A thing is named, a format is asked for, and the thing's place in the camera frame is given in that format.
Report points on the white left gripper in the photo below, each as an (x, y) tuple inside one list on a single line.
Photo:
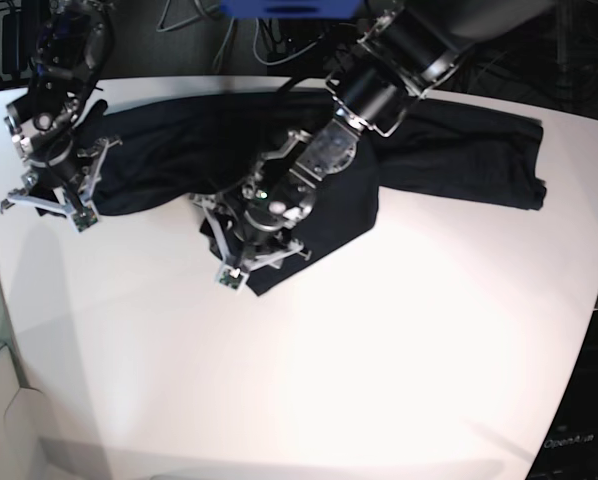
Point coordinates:
[(242, 248)]

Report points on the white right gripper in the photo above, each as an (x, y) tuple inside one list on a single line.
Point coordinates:
[(63, 182)]

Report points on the dark navy T-shirt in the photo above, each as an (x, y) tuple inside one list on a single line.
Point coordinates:
[(205, 144)]

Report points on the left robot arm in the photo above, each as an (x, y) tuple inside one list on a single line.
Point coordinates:
[(286, 210)]

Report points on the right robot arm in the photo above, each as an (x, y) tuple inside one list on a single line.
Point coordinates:
[(45, 124)]

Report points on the black adapters on floor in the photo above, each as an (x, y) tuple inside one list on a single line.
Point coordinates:
[(20, 22)]

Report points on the blue plastic bin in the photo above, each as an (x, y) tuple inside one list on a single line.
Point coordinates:
[(291, 9)]

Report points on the black OpenArm computer case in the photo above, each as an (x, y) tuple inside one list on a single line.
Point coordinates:
[(570, 448)]

